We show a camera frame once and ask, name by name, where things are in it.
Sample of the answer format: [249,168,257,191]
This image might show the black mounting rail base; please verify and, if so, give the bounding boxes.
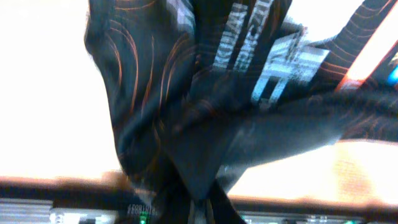
[1,198,397,224]

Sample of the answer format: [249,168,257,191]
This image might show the black cycling jersey orange print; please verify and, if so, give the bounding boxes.
[85,0,397,223]

